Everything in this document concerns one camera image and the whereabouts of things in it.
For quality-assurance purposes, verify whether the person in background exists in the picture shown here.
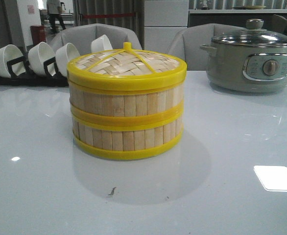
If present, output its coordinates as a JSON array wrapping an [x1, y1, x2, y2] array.
[[46, 0, 66, 34]]

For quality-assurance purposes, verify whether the bamboo steamer basket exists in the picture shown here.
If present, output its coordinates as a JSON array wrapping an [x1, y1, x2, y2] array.
[[70, 82, 184, 127], [72, 116, 183, 161]]

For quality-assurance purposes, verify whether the grey electric cooking pot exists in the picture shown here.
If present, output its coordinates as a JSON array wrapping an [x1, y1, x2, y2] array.
[[200, 43, 287, 93]]

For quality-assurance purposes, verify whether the grey chair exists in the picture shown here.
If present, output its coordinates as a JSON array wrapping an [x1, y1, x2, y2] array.
[[49, 23, 142, 55], [167, 23, 242, 71]]

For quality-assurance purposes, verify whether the red bin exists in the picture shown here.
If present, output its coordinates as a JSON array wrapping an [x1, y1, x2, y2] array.
[[30, 25, 46, 46]]

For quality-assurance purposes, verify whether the white bowl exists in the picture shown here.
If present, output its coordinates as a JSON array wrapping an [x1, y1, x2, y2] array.
[[28, 42, 55, 76], [55, 43, 80, 78], [91, 34, 113, 53], [0, 45, 23, 78]]

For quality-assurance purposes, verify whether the right grey chair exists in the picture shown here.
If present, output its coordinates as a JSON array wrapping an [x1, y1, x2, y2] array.
[[167, 23, 242, 71]]

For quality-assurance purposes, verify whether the left grey chair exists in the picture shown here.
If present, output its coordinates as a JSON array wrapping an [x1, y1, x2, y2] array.
[[49, 23, 142, 55]]

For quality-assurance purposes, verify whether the black bowl rack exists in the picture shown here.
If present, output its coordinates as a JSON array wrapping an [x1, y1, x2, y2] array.
[[0, 56, 69, 87]]

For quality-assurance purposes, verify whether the glass pot lid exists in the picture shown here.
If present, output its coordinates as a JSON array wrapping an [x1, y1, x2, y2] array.
[[212, 19, 287, 47]]

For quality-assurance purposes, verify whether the white cabinet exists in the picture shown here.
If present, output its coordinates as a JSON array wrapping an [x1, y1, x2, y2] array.
[[144, 0, 189, 53]]

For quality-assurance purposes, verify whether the woven bamboo steamer lid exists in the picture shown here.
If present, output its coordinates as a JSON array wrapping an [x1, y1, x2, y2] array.
[[67, 42, 187, 95]]

